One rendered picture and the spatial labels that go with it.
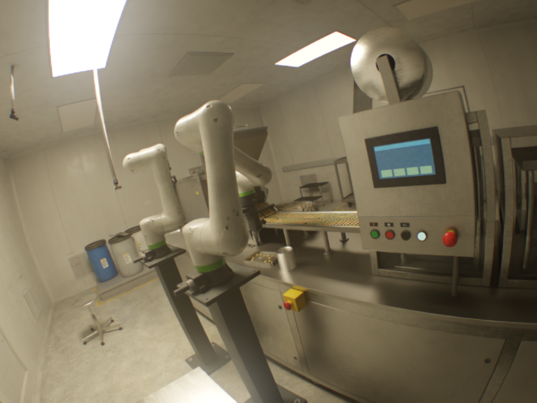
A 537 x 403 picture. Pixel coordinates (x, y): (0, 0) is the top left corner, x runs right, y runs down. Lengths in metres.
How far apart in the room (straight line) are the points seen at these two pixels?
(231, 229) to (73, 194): 4.34
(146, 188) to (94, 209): 1.12
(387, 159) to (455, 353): 0.65
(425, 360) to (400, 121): 0.77
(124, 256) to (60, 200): 1.68
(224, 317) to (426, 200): 0.82
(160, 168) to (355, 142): 1.14
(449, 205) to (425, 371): 0.61
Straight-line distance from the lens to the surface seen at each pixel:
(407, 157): 0.65
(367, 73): 0.98
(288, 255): 1.17
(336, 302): 0.98
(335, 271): 1.10
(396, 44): 0.96
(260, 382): 1.34
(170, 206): 1.54
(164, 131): 5.40
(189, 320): 1.80
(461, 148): 0.63
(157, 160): 1.54
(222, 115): 0.83
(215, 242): 0.81
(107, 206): 4.94
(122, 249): 4.03
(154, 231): 1.57
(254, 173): 1.16
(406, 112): 0.65
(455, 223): 0.68
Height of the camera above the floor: 1.33
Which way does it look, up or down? 10 degrees down
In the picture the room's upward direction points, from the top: 15 degrees counter-clockwise
